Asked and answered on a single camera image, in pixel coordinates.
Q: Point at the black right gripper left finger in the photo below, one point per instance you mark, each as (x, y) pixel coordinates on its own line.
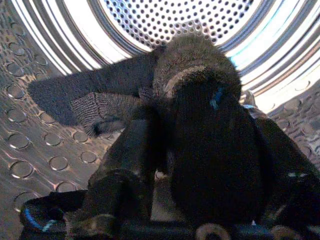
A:
(130, 160)

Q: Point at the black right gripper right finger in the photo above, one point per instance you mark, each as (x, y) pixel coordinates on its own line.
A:
(215, 160)

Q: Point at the black fuzzy sock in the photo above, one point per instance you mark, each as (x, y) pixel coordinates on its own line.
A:
(105, 85)

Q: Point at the dark patterned garment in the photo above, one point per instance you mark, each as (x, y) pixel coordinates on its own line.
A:
(292, 175)

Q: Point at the perforated steel washer drum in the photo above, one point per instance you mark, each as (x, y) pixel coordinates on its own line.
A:
(50, 155)

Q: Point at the black garment with blue stripe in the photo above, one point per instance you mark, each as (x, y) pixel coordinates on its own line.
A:
(42, 212)

